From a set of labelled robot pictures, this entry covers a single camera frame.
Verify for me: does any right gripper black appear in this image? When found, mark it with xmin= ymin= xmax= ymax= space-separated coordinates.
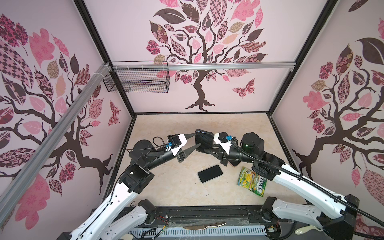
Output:
xmin=204 ymin=143 xmax=256 ymax=167

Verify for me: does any black smartphone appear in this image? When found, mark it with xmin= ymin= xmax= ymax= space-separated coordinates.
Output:
xmin=195 ymin=129 xmax=215 ymax=154

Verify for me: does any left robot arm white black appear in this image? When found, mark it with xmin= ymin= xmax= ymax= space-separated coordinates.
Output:
xmin=58 ymin=133 xmax=201 ymax=240

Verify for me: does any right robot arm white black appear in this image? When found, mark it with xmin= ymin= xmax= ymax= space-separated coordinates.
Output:
xmin=196 ymin=132 xmax=359 ymax=240

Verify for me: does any black phone right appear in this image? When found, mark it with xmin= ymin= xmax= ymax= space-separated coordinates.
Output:
xmin=228 ymin=160 xmax=241 ymax=167

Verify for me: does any black phone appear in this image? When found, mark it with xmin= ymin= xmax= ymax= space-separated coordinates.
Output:
xmin=228 ymin=160 xmax=241 ymax=167
xmin=198 ymin=165 xmax=223 ymax=183

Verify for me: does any black phone centre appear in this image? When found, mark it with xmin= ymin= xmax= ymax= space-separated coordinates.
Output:
xmin=198 ymin=165 xmax=223 ymax=183

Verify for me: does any green yellow candy bag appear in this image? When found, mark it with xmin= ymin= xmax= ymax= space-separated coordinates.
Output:
xmin=237 ymin=167 xmax=267 ymax=197

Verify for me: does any wooden knife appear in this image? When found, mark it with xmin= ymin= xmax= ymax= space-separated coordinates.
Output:
xmin=183 ymin=222 xmax=227 ymax=231

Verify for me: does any white spoon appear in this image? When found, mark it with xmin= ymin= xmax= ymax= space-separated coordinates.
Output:
xmin=295 ymin=225 xmax=322 ymax=235

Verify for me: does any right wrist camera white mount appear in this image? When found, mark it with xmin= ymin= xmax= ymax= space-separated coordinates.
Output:
xmin=214 ymin=132 xmax=233 ymax=155

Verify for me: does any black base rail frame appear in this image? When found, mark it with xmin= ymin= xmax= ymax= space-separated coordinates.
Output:
xmin=113 ymin=204 xmax=301 ymax=238

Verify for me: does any black wire basket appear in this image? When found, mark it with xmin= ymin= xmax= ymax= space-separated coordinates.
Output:
xmin=103 ymin=60 xmax=171 ymax=93

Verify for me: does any aluminium rail back wall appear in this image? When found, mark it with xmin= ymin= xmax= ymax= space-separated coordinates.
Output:
xmin=113 ymin=62 xmax=296 ymax=71

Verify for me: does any aluminium rail wall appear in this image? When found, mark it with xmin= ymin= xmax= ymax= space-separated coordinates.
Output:
xmin=113 ymin=62 xmax=296 ymax=71
xmin=1 ymin=63 xmax=111 ymax=224

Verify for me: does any white perforated cable tray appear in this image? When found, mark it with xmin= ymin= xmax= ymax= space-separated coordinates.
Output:
xmin=128 ymin=226 xmax=267 ymax=239

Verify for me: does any aluminium rail left wall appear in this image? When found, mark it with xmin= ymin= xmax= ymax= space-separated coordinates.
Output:
xmin=1 ymin=63 xmax=111 ymax=224

